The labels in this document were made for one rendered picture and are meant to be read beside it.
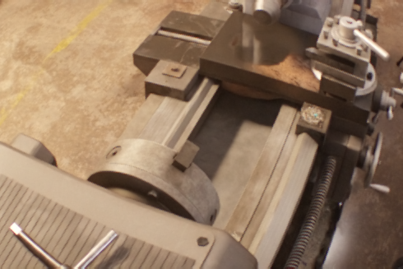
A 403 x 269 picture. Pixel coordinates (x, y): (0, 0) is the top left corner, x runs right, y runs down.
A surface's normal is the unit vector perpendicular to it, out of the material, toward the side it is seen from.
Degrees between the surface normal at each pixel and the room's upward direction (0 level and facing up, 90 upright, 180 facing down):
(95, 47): 0
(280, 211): 36
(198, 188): 49
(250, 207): 0
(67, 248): 0
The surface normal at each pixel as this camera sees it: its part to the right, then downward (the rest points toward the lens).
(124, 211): 0.00, -0.71
